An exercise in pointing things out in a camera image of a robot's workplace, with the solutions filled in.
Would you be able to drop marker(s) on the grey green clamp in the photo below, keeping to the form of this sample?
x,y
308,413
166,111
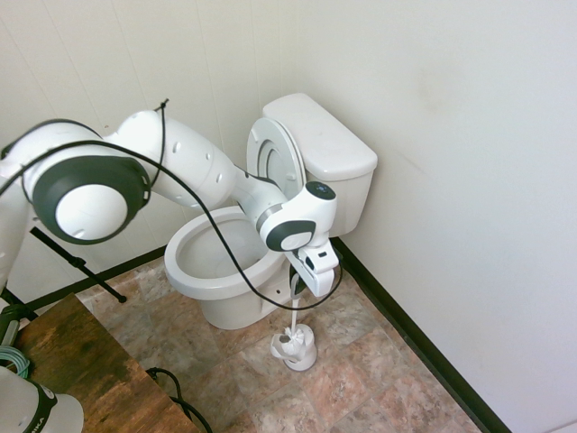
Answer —
x,y
11,327

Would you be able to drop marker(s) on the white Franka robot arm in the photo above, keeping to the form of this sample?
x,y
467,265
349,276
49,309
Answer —
x,y
189,167

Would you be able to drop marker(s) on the black tripod leg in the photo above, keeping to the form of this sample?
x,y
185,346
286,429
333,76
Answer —
x,y
81,264

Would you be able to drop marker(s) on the white toilet tank lid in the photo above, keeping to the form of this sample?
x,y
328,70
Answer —
x,y
324,135

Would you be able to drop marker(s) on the white toilet tank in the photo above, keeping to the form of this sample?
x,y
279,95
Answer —
x,y
347,203

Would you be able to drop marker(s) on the black baseboard beside toilet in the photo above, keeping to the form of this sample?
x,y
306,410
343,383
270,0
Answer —
x,y
135,264

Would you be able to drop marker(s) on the white toilet seat and lid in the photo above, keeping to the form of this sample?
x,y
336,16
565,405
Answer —
x,y
270,153

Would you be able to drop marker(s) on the white toilet bowl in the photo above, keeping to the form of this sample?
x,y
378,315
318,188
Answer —
x,y
234,297

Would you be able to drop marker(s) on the white toilet brush holder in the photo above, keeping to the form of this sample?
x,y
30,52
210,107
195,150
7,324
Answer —
x,y
302,361

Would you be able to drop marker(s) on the dark wooden table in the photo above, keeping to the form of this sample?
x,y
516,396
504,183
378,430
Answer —
x,y
90,361

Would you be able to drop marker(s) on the black baseboard behind toilet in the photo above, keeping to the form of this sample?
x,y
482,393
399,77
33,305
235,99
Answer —
x,y
405,317

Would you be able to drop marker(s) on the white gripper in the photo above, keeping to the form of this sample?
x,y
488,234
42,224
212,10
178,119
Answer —
x,y
322,279

